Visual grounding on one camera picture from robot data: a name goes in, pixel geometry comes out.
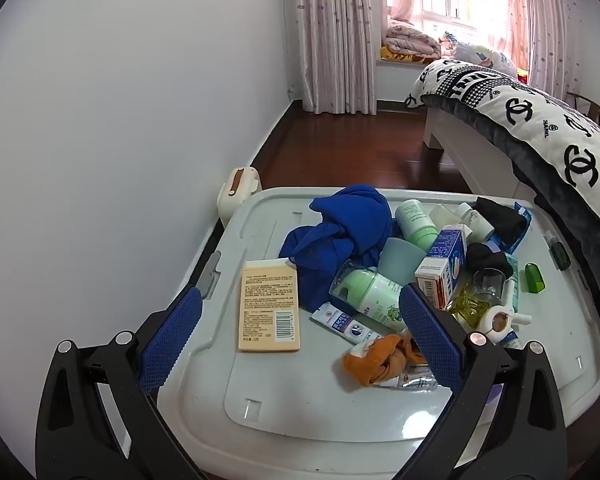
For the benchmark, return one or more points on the black fuzzy sock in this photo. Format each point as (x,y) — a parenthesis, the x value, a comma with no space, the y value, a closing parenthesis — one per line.
(485,257)

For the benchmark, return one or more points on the blue packet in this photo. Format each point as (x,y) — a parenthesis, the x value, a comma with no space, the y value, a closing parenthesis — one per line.
(524,220)

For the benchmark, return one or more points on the white printed quilt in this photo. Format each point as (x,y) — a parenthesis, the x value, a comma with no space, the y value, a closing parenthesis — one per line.
(475,52)

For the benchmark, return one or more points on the dark green spray bottle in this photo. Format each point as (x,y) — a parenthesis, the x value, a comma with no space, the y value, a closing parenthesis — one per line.
(560,257)

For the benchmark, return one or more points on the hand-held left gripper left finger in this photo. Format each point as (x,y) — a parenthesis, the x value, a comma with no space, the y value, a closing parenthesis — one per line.
(172,340)

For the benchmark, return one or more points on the clear glass cup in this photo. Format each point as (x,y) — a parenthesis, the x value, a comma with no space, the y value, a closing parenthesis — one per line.
(490,285)

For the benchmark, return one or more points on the white plastic storage box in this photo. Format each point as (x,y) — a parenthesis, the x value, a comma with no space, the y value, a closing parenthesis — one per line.
(290,385)

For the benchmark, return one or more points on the white bed frame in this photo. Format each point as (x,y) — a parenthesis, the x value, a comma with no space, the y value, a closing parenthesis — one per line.
(460,140)

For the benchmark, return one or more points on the green translucent cap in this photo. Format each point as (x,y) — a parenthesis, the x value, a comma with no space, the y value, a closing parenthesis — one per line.
(535,280)

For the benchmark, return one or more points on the white jar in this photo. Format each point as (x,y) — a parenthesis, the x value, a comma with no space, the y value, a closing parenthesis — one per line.
(445,215)

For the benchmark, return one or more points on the pink folded quilt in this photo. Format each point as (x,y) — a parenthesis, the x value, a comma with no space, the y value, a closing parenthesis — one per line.
(410,42)

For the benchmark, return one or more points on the beige cardboard packet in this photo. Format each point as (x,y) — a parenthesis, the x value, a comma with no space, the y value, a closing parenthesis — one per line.
(267,305)

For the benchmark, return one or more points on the blue white carton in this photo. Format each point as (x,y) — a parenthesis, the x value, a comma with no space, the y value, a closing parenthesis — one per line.
(445,265)

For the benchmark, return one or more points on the teal tube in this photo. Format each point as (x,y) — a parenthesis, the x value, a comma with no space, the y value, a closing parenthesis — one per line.
(512,270)

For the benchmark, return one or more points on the pink dotted curtain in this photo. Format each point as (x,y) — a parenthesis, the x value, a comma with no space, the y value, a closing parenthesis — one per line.
(340,35)
(550,35)

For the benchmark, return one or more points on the wooden chair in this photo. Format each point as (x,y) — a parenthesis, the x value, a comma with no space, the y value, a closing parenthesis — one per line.
(592,105)

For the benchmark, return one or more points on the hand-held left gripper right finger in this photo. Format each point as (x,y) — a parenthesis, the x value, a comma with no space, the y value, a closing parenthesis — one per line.
(430,340)

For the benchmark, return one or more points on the white brown round clip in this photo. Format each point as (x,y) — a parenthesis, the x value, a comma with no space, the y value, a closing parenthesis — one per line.
(497,321)

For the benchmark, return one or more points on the blue cloth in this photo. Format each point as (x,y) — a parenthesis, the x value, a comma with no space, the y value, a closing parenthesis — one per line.
(340,240)

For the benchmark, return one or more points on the orange cloth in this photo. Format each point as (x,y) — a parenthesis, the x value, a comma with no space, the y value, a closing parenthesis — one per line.
(375,362)

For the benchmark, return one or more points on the clear red white tube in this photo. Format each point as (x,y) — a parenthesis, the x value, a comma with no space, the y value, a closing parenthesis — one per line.
(412,382)

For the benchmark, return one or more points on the light blue cup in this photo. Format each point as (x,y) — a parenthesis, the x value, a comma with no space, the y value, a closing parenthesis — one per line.
(400,260)

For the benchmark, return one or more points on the yellow hair claw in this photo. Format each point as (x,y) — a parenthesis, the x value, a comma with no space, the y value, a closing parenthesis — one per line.
(467,310)

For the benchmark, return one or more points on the pale green clear-cap bottle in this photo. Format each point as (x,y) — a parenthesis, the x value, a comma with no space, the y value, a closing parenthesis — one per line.
(375,297)

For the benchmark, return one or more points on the green bottle white label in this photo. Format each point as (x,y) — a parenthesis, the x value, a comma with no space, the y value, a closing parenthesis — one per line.
(415,225)

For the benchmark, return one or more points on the white blue tube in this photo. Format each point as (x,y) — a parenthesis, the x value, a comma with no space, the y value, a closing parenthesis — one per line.
(337,321)

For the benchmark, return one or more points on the yellow printed blanket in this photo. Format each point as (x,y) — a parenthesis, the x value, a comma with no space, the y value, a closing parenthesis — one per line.
(400,56)

